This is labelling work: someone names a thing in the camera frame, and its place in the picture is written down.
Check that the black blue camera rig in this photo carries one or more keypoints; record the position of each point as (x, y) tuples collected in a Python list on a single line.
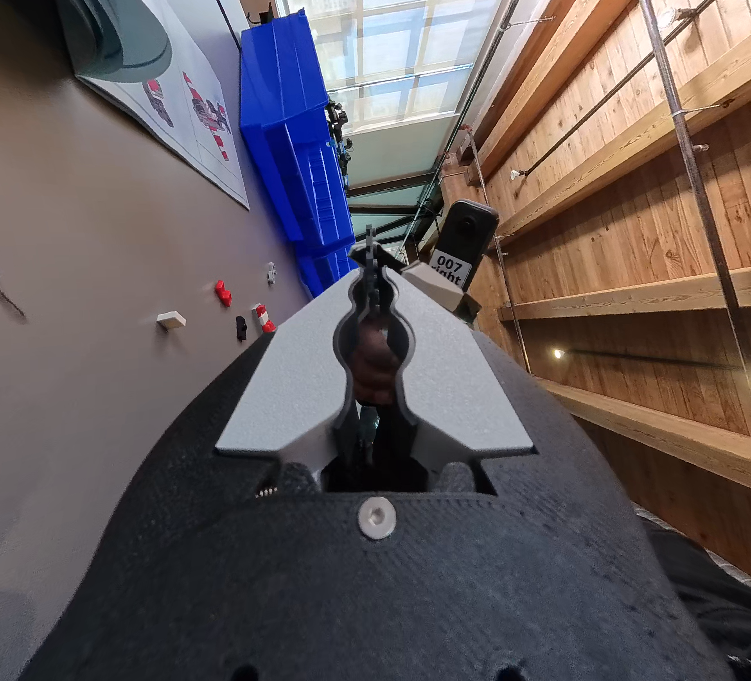
[(339, 124)]

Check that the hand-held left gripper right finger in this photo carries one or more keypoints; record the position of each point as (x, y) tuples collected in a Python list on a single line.
[(463, 393)]

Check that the black lamp rail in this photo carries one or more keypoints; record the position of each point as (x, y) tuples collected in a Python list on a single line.
[(616, 89)]

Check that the open instruction booklet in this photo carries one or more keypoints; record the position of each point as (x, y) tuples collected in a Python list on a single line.
[(193, 130)]

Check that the small blue plastic bin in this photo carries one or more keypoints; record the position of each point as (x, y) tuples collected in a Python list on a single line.
[(325, 270)]

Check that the person's right hand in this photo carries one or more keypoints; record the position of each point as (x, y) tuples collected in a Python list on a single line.
[(375, 364)]

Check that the large blue plastic bin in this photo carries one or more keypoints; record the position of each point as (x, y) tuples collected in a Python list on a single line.
[(281, 106)]

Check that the grey desk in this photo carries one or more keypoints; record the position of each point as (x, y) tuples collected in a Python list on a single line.
[(88, 341)]

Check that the silver air duct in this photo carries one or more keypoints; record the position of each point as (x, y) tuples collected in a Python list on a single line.
[(704, 546)]

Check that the small black brick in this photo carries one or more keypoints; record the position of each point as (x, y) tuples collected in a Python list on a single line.
[(241, 328)]

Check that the person's dark jacket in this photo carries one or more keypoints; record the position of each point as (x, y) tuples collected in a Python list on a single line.
[(710, 605)]

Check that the silver ceiling pipe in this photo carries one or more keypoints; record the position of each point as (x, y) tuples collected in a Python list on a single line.
[(675, 100)]

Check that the small red brick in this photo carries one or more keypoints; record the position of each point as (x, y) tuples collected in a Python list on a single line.
[(223, 293)]

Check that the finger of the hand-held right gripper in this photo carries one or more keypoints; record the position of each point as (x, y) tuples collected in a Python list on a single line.
[(390, 260), (431, 285)]

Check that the small white brick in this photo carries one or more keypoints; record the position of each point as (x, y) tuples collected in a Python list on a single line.
[(171, 319)]

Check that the dark grey wedge plate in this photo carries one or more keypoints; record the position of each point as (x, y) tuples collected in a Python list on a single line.
[(371, 259)]

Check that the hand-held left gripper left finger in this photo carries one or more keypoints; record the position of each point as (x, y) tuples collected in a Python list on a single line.
[(287, 388)]

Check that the large glass window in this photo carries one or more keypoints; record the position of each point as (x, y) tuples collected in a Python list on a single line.
[(399, 18)]

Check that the red white toy plane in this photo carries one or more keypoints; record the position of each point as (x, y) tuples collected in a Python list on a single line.
[(264, 317)]

